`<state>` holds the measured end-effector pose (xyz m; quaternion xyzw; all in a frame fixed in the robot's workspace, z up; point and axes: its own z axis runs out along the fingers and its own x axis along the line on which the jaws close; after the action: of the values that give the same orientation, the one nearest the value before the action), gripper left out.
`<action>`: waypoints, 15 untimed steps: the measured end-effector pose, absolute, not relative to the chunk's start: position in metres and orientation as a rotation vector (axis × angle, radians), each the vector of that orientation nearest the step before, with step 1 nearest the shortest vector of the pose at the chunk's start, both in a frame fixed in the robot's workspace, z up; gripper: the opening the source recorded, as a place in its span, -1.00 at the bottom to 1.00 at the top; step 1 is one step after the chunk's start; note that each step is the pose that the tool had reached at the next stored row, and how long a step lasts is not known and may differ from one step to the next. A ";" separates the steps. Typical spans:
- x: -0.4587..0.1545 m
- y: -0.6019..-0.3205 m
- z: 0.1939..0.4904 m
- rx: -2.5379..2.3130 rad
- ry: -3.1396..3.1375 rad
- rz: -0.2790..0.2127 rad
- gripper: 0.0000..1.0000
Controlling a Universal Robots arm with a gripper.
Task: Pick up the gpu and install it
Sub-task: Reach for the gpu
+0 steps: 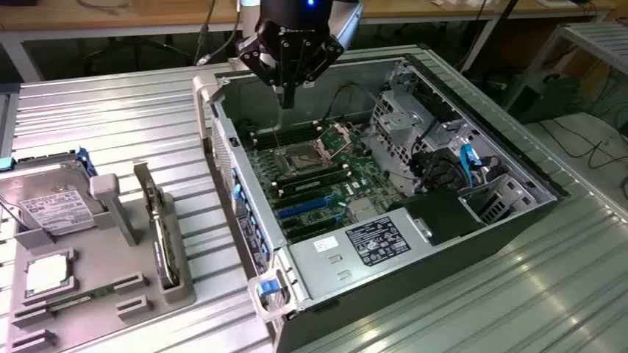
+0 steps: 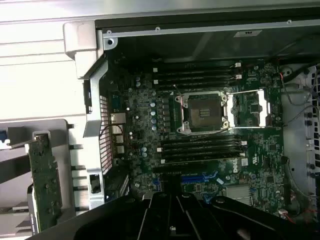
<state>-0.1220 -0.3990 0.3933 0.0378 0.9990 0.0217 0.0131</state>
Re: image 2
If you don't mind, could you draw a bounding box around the silver chipset heatsink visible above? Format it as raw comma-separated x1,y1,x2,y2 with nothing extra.
224,186,252,205

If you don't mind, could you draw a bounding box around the black RAM slot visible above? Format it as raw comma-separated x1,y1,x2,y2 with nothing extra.
157,144,247,152
154,82,241,91
159,151,247,158
159,156,247,165
159,138,247,146
152,69,243,77
153,76,243,84
152,62,243,70

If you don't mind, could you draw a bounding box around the long blue expansion slot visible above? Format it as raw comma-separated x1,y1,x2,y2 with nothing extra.
154,176,209,187

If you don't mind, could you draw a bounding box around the green motherboard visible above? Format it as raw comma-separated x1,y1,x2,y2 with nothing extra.
107,57,286,213

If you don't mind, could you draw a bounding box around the metal disk bay cage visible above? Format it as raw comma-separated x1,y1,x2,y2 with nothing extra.
281,63,320,211

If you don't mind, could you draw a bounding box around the long black expansion slot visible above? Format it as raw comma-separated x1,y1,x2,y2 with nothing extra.
152,165,208,175

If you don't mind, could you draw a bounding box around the silver rear port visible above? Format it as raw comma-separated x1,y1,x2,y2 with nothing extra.
110,112,127,125

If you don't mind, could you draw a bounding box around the grey parts rack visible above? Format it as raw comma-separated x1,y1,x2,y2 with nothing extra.
0,118,77,236

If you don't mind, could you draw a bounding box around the CPU socket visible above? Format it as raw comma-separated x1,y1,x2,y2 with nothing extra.
174,91,231,135

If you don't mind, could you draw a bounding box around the thin locking lever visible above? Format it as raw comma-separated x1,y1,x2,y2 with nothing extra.
174,84,188,108

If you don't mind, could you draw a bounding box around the black open PC case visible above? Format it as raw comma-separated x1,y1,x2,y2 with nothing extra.
62,18,320,223

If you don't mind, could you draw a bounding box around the black looped cable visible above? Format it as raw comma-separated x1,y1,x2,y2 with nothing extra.
281,59,317,83

